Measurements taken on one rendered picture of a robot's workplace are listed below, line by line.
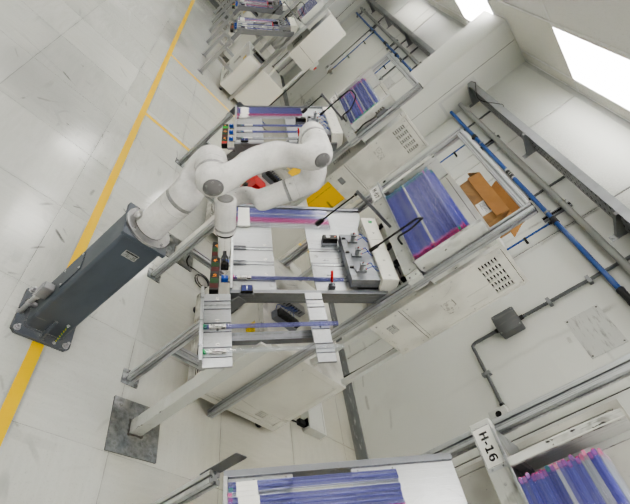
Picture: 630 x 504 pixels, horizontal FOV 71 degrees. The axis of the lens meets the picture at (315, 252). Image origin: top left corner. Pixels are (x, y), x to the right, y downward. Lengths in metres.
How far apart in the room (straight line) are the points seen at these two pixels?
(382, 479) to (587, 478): 0.54
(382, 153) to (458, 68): 2.11
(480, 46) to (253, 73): 2.85
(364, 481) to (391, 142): 2.37
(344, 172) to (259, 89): 3.33
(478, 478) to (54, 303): 1.71
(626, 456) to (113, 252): 1.78
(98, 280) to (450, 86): 4.20
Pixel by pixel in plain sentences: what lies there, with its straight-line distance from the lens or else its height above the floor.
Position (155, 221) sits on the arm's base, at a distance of 1.74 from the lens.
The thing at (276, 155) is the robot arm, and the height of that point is 1.28.
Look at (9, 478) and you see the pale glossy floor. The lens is 1.97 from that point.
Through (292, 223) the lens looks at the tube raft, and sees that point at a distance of 2.35.
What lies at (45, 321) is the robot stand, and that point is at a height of 0.09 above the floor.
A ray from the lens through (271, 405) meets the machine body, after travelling 2.61.
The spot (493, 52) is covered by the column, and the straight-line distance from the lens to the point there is 5.31.
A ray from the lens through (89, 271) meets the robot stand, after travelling 1.91.
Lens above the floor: 1.71
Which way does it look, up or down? 19 degrees down
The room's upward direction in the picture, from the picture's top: 54 degrees clockwise
